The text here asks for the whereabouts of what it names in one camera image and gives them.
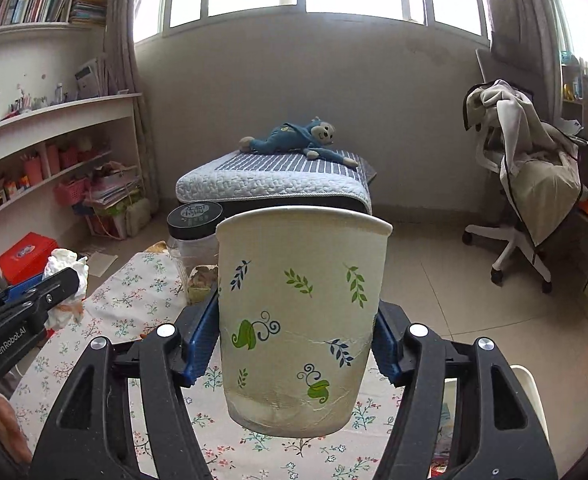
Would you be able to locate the dark ottoman with quilted cover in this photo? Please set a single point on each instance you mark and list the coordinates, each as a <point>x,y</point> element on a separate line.
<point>242,181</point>

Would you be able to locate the blue plush monkey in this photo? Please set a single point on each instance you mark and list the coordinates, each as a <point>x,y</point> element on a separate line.
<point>313,140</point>

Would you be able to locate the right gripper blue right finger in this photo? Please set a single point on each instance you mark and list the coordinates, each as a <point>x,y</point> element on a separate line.
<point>389,328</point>

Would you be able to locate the clear jar with yellow snacks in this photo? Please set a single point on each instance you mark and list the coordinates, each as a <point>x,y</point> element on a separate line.
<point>193,246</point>

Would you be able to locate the grey left curtain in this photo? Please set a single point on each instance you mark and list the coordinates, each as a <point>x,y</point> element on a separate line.
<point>124,75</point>

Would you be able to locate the white plastic stool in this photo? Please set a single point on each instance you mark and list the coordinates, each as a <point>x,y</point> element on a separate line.
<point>448,408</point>

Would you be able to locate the red cardboard box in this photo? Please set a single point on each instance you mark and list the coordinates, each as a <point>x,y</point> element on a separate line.
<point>27,258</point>

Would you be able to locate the white bookshelf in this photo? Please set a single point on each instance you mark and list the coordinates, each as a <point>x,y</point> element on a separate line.
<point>59,122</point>

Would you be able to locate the pink plastic basket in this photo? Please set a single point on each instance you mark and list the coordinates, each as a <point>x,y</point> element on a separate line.
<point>71,192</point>

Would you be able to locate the tissue with orange stain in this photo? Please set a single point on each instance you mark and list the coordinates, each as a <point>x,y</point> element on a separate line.
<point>73,271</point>

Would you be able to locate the beige coat on chair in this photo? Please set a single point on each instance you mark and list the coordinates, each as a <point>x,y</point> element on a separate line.
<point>537,163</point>

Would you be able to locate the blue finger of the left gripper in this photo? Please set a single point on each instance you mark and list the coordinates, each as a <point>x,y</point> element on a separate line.
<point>16,291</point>

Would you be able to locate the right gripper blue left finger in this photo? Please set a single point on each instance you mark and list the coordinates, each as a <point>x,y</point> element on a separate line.
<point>199,335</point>

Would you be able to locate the grey curtain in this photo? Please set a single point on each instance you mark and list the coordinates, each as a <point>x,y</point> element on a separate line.
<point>525,34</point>
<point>124,75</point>

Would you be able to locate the person's left hand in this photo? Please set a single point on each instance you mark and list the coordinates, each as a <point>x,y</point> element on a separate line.
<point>11,436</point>

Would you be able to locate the grey right curtain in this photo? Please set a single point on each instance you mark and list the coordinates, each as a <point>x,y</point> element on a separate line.
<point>525,34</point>

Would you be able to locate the white office chair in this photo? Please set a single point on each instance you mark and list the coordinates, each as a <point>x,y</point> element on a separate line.
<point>515,235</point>

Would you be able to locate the white paper cup green leaves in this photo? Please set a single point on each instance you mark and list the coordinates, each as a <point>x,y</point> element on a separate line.
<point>298,293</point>

